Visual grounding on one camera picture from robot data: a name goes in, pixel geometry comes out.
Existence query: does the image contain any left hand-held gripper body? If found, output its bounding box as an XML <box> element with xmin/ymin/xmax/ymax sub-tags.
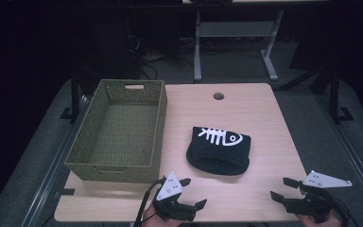
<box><xmin>151</xmin><ymin>171</ymin><xmax>200</xmax><ymax>222</ymax></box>

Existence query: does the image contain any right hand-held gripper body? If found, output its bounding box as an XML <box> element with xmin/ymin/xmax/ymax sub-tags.
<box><xmin>283</xmin><ymin>169</ymin><xmax>354</xmax><ymax>224</ymax></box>

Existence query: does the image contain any black hat with fishbone print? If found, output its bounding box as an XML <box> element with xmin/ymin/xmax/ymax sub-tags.
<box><xmin>185</xmin><ymin>126</ymin><xmax>252</xmax><ymax>177</ymax></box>

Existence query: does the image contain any green woven basket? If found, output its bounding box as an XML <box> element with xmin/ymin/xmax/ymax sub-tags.
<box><xmin>64</xmin><ymin>79</ymin><xmax>168</xmax><ymax>184</ymax></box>

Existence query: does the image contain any person's left hand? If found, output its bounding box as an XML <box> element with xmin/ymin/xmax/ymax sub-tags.
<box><xmin>142</xmin><ymin>202</ymin><xmax>185</xmax><ymax>227</ymax></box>

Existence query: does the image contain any person's right hand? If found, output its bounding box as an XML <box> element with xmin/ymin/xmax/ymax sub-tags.
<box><xmin>295</xmin><ymin>210</ymin><xmax>344</xmax><ymax>227</ymax></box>

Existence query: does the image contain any black metal stand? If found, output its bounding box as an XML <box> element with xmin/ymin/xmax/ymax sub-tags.
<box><xmin>327</xmin><ymin>67</ymin><xmax>355</xmax><ymax>125</ymax></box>
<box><xmin>60</xmin><ymin>70</ymin><xmax>83</xmax><ymax>125</ymax></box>

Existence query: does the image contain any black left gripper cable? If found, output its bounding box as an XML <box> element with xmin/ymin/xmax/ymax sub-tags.
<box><xmin>132</xmin><ymin>177</ymin><xmax>168</xmax><ymax>227</ymax></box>

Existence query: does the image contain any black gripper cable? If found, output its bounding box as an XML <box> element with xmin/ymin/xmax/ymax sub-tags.
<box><xmin>132</xmin><ymin>177</ymin><xmax>168</xmax><ymax>227</ymax></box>
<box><xmin>322</xmin><ymin>187</ymin><xmax>353</xmax><ymax>227</ymax></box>

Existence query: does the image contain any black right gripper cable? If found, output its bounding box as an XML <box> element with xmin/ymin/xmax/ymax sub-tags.
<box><xmin>322</xmin><ymin>187</ymin><xmax>353</xmax><ymax>227</ymax></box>

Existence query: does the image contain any aluminium rail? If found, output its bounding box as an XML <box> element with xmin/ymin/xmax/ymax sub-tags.
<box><xmin>20</xmin><ymin>94</ymin><xmax>91</xmax><ymax>227</ymax></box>
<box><xmin>315</xmin><ymin>93</ymin><xmax>363</xmax><ymax>218</ymax></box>

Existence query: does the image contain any bundle of floor cables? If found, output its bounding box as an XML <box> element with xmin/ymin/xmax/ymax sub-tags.
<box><xmin>127</xmin><ymin>32</ymin><xmax>199</xmax><ymax>81</ymax></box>

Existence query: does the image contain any white metal desk frame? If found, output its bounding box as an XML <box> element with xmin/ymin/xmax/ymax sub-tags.
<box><xmin>192</xmin><ymin>9</ymin><xmax>285</xmax><ymax>83</ymax></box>

